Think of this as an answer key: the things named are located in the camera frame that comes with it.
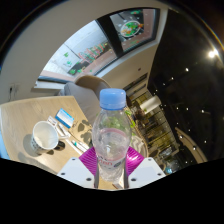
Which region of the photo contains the group of ceiling lights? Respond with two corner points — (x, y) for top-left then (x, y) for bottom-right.
(166, 45), (224, 152)

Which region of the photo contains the white teal pen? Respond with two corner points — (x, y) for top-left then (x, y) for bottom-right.
(70, 138), (91, 153)

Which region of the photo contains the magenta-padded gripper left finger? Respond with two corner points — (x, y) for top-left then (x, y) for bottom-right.
(57, 146), (100, 189)

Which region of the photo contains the clear blue-capped water bottle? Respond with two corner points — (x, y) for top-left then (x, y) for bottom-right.
(91, 87), (134, 183)

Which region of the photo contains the black round disc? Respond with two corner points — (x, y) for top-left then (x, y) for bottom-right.
(54, 141), (67, 151)

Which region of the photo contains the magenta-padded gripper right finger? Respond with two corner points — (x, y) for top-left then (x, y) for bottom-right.
(124, 146), (167, 189)

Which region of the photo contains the window with festive decals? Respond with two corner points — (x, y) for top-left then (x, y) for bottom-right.
(36, 7), (161, 85)

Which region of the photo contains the white printed mug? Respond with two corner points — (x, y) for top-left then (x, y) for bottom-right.
(30, 120), (61, 155)

